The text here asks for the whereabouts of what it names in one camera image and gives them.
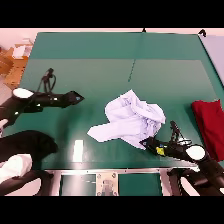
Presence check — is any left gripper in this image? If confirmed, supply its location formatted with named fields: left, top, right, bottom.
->
left=63, top=90, right=85, bottom=106

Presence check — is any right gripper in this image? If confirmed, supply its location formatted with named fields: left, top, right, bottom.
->
left=139, top=136, right=168, bottom=156

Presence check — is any red garment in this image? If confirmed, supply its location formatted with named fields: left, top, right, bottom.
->
left=191, top=99, right=224, bottom=162

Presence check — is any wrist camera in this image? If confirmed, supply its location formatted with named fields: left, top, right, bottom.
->
left=40, top=67, right=57, bottom=94
left=169, top=120, right=184, bottom=144

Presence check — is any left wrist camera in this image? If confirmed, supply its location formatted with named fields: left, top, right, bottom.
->
left=40, top=67, right=57, bottom=94

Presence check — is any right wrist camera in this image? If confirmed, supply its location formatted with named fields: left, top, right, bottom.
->
left=169, top=120, right=184, bottom=144

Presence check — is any silver frame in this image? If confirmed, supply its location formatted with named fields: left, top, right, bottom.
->
left=42, top=167, right=203, bottom=197

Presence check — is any brown cardboard box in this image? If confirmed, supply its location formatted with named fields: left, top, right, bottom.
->
left=0, top=46, right=30, bottom=88

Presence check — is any black garment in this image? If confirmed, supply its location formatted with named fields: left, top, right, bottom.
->
left=0, top=130, right=60, bottom=163

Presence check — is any light blue shirt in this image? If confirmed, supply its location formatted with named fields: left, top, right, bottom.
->
left=87, top=89, right=167, bottom=150

